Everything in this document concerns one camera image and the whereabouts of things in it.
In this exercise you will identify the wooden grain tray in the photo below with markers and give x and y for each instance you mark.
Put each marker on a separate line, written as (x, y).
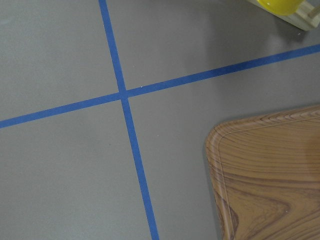
(265, 174)

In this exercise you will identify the yellow mug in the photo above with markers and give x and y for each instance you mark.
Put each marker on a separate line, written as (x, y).
(281, 7)

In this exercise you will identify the wooden cup drying rack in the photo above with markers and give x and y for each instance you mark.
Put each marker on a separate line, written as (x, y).
(306, 17)

